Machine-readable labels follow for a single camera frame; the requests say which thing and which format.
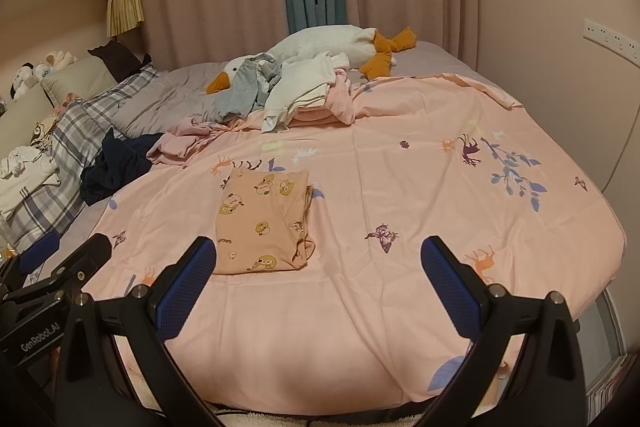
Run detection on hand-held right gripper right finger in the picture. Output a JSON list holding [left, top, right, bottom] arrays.
[[421, 235, 587, 427]]

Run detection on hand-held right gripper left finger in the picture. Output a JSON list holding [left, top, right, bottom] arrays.
[[52, 236, 236, 427]]

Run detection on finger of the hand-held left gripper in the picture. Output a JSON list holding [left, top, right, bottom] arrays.
[[0, 231, 60, 280], [0, 233, 113, 304]]

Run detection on orange printed baby shirt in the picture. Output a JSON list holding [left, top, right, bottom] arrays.
[[214, 169, 317, 276]]

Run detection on white folded striped garment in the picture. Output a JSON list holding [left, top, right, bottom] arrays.
[[0, 157, 61, 220]]

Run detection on white crumpled cloth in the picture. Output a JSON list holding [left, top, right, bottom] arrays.
[[0, 146, 43, 178]]

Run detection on pink printed blanket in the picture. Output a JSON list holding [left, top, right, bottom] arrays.
[[82, 72, 626, 410]]

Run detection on navy cloth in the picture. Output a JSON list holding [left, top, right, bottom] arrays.
[[81, 127, 166, 206]]

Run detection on plaid pillow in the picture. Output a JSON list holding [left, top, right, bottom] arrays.
[[0, 99, 118, 253], [112, 66, 161, 108]]

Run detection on cartoon printed cushion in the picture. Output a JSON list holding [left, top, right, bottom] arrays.
[[27, 114, 63, 152]]

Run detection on beige headboard cushion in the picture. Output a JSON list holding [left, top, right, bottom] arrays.
[[41, 56, 118, 105], [0, 84, 56, 158]]

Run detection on pink crumpled garment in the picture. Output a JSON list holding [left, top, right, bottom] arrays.
[[147, 114, 251, 168]]

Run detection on pink plush toy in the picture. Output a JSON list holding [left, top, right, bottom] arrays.
[[55, 92, 83, 115]]

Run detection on black and white plush toy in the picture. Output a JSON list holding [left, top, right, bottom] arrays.
[[9, 63, 38, 100]]

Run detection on stack of magazines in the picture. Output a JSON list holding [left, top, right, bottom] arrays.
[[587, 354, 631, 423]]

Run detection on dark brown cloth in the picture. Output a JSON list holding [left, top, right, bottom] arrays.
[[87, 39, 153, 80]]

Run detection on grey garment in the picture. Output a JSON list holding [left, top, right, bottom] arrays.
[[215, 54, 283, 122]]

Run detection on pink folded garment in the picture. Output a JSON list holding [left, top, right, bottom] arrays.
[[287, 69, 371, 126]]

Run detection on yellow striped small curtain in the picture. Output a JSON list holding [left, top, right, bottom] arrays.
[[107, 0, 146, 38]]

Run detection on white goose plush toy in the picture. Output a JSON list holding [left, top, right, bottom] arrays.
[[206, 25, 418, 95]]

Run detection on white wall socket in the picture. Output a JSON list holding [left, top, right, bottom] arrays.
[[584, 18, 640, 55]]

